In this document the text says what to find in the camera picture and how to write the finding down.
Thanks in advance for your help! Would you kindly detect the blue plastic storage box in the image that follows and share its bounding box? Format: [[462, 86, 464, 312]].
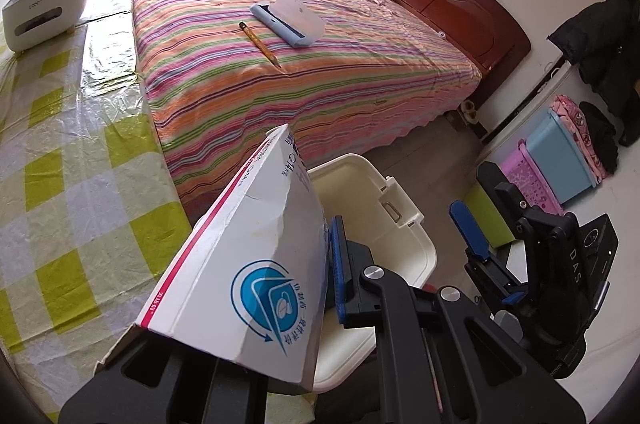
[[526, 109, 597, 204]]

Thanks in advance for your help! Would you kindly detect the white desktop organizer box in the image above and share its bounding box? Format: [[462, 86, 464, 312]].
[[2, 0, 87, 52]]

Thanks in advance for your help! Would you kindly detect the white blue cardboard box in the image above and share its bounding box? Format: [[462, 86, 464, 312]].
[[96, 125, 329, 392]]

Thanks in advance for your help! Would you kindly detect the red wooden headboard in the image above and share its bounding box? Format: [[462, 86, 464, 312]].
[[395, 0, 532, 107]]

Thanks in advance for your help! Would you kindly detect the yellow pencil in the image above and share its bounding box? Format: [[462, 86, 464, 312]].
[[239, 22, 281, 69]]

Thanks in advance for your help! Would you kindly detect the black jacket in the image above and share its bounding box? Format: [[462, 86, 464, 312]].
[[548, 0, 639, 147]]

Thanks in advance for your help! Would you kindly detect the pink patterned cloth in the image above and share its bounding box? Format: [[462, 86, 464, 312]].
[[551, 94, 608, 184]]

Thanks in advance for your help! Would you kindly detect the striped colourful bed sheet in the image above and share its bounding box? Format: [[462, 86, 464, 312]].
[[132, 0, 482, 220]]

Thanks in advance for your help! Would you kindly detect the pink plastic basket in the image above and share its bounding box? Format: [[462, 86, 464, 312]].
[[499, 139, 564, 216]]

